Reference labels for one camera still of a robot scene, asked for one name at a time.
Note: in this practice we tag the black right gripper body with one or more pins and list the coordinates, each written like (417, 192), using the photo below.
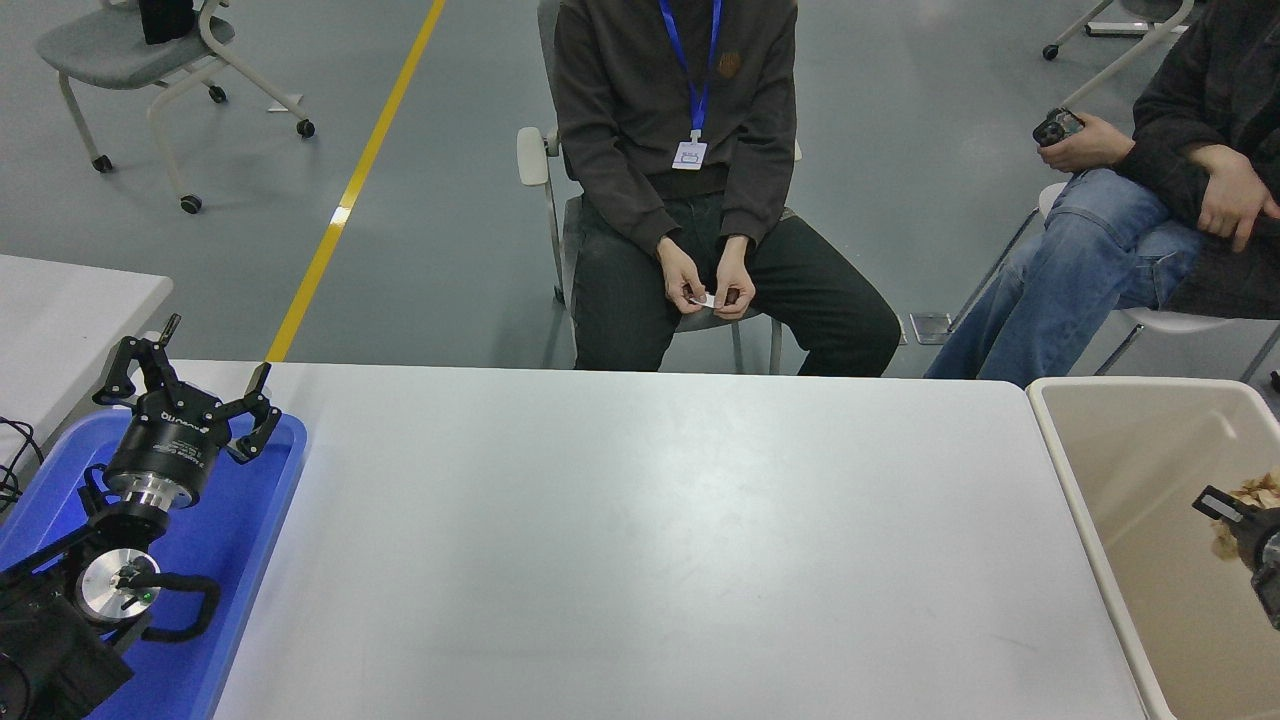
(1262, 535)

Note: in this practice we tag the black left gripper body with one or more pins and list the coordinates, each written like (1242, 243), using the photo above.
(165, 445)

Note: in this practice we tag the tan paper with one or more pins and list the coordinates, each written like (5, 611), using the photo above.
(1262, 492)

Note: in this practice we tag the black phone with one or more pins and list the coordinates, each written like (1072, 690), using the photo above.
(1058, 127)

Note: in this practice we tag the small white paper scrap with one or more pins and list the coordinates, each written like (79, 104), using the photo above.
(705, 299)

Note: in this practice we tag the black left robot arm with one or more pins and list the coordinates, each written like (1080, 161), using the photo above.
(40, 650)

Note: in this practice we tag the person's right hand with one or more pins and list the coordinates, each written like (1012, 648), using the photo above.
(682, 270)
(1237, 197)

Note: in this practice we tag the person's left hand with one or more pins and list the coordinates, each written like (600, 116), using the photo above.
(735, 280)
(1095, 147)

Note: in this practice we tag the large pale bin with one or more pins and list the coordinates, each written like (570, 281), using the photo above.
(1130, 470)

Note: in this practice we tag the white side table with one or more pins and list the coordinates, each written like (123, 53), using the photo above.
(60, 320)

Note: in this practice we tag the blue plastic tray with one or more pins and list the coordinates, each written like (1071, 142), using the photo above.
(240, 540)

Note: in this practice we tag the yellow floor tape line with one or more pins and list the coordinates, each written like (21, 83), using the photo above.
(350, 190)

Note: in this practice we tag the person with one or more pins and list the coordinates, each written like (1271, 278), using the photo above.
(620, 100)
(1080, 260)

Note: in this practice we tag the grey wheeled chair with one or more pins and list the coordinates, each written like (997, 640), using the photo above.
(1150, 8)
(110, 45)

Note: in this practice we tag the metal floor plate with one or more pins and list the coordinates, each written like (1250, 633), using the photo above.
(930, 328)

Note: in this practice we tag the black bag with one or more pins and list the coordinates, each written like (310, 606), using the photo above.
(165, 20)

